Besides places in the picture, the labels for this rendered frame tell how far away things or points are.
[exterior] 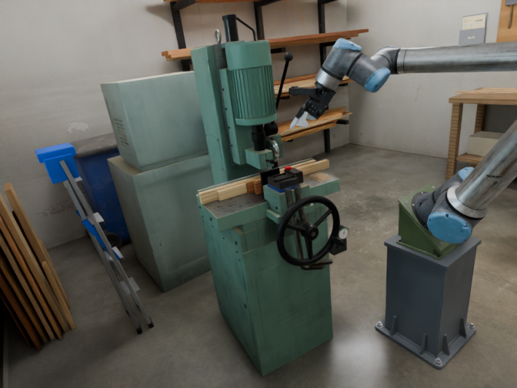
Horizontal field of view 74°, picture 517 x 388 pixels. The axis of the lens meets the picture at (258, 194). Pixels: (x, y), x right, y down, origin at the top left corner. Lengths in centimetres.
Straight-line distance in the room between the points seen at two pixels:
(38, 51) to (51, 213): 141
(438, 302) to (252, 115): 116
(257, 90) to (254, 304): 91
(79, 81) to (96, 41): 39
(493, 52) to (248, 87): 80
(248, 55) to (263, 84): 12
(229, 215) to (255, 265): 28
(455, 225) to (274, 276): 75
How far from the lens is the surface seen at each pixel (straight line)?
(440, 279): 171
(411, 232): 170
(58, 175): 188
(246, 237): 140
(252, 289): 154
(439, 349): 200
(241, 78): 138
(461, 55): 134
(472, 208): 140
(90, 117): 358
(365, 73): 128
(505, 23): 437
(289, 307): 171
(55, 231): 375
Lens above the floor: 146
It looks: 22 degrees down
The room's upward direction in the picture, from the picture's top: 7 degrees counter-clockwise
